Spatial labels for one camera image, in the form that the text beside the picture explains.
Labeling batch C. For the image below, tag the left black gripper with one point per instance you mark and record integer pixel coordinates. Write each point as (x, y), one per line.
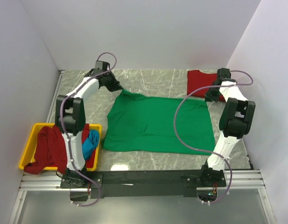
(116, 86)

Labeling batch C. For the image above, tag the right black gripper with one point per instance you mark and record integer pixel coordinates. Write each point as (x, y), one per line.
(209, 97)

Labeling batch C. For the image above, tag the green t shirt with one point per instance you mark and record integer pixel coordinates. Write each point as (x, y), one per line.
(155, 124)

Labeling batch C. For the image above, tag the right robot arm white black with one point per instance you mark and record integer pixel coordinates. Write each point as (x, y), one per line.
(235, 122)

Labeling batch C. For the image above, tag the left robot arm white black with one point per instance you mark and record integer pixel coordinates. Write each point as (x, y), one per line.
(70, 118)

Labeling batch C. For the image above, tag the folded red t shirt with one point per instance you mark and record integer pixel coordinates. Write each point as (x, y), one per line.
(197, 79)

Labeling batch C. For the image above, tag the blue t shirt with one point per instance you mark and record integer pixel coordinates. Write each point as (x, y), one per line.
(90, 140)

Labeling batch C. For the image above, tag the crumpled red t shirt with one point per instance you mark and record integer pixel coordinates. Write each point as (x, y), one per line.
(50, 151)

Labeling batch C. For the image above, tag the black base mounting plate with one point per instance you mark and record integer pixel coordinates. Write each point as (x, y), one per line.
(144, 183)

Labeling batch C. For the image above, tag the yellow plastic bin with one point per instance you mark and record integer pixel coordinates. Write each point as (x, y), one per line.
(30, 148)

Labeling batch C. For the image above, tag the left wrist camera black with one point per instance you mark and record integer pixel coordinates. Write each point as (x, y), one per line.
(102, 66)

